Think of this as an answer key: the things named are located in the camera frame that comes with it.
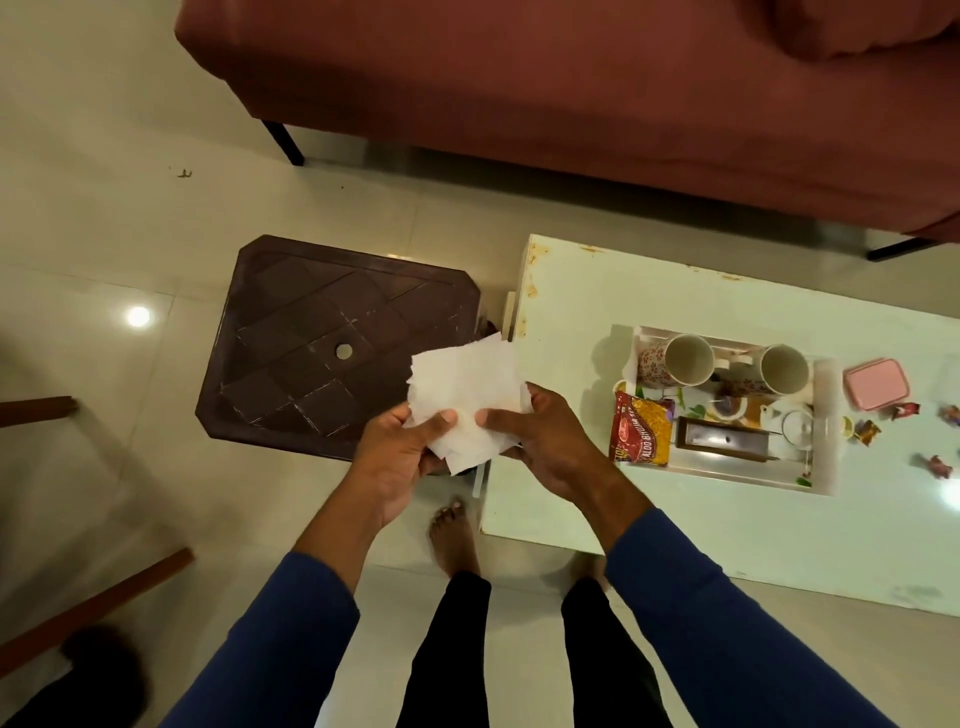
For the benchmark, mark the white paper tissues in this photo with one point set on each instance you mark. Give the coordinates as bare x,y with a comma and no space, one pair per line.
469,390

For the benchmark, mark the person's left leg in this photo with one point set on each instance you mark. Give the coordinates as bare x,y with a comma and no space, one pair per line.
446,652

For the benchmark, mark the brown wooden box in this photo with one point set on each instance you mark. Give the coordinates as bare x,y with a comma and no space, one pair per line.
724,439

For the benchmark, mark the red yellow snack packet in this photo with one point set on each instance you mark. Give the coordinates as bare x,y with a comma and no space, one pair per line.
641,431

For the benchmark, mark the person's left forearm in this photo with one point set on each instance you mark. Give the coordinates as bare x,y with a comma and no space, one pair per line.
300,622

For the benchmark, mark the person's leg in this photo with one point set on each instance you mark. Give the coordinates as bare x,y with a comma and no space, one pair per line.
611,660
446,652

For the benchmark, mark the red fabric sofa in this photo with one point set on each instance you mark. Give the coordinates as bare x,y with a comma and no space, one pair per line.
562,90

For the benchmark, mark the black object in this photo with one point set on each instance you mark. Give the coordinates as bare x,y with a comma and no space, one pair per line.
82,682

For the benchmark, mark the small white lidded jar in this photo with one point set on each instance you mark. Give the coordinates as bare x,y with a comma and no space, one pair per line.
796,427

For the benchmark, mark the brown wooden chair frame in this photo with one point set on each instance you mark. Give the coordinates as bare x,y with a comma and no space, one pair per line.
97,600

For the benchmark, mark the brown plastic stool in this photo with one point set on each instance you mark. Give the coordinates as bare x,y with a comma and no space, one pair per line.
315,337

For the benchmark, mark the person's left hand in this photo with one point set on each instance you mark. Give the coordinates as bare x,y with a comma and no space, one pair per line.
386,465

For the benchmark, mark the wrapped candy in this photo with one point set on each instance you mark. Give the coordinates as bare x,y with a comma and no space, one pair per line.
868,432
952,414
905,411
940,466

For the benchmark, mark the person's left foot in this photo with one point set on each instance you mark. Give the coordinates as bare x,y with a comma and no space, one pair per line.
454,536

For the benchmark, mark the person's right thumb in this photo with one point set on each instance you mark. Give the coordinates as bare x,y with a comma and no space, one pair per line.
504,424

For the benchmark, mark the floral white mug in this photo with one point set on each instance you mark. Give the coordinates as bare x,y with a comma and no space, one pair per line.
784,369
686,360

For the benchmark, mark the person's right forearm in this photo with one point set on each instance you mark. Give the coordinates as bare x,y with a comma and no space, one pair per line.
712,630

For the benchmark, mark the pink plastic lunch box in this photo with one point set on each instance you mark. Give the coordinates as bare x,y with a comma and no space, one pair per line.
876,384

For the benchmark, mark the white serving tray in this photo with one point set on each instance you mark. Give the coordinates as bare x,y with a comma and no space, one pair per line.
821,420

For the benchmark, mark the person's left thumb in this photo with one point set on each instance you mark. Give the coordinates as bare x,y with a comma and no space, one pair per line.
442,431

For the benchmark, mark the person's right hand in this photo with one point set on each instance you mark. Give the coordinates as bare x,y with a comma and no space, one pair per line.
551,450

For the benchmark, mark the person's right leg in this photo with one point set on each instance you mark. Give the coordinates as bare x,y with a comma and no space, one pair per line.
611,660

